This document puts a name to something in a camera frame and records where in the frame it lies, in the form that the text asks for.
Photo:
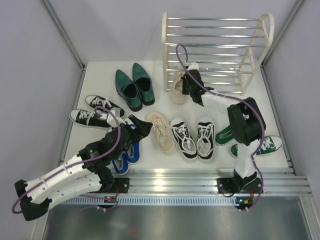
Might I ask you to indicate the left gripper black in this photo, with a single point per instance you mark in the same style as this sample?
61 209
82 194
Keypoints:
141 131

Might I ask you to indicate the dark green leather shoe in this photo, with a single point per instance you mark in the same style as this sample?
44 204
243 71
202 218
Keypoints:
144 84
127 90

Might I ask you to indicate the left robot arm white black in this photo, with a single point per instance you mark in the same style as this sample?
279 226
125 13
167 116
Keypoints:
86 172

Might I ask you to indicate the dark green leather shoe right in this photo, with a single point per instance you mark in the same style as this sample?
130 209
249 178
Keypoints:
144 84

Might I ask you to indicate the green sneaker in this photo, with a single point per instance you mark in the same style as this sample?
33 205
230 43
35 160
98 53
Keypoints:
270 144
224 136

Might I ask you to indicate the black low sneaker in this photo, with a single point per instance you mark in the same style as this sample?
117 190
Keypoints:
99 101
90 119

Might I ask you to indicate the beige lace sneaker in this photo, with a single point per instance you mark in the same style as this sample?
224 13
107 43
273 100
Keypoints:
162 132
177 96

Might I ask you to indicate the cream metal shoe shelf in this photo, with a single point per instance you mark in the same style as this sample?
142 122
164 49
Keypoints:
228 51

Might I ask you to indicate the black low sneaker upper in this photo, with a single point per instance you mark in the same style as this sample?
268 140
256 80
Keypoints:
99 101

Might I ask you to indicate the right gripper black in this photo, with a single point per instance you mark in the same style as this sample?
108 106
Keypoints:
184 82

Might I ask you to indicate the green sneaker lower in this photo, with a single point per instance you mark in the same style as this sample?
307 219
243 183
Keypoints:
270 144

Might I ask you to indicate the blue sneaker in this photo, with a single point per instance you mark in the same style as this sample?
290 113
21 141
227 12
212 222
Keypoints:
121 165
133 154

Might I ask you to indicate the black low sneaker lower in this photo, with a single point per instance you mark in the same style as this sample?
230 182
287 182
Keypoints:
90 119

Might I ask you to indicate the black white sneaker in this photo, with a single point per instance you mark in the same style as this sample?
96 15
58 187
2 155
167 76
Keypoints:
205 143
184 139

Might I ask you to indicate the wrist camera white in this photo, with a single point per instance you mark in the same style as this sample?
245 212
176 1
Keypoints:
193 66
113 116

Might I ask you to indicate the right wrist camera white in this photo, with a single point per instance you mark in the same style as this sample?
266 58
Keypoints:
193 66

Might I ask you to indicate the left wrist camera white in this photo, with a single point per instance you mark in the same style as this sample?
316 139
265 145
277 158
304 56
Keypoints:
113 116

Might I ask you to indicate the dark green leather shoe left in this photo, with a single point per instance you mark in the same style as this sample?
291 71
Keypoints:
127 90

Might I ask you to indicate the green sneaker upper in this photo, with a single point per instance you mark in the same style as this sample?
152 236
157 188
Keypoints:
224 136

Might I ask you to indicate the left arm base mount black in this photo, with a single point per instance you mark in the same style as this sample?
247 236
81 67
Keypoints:
118 185

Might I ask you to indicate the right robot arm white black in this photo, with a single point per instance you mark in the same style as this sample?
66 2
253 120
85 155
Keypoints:
246 124

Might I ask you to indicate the aluminium rail base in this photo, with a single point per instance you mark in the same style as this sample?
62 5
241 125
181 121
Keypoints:
196 182

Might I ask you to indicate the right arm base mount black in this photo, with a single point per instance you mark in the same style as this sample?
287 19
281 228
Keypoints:
229 186

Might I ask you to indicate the perforated cable duct grey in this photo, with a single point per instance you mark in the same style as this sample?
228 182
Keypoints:
183 200

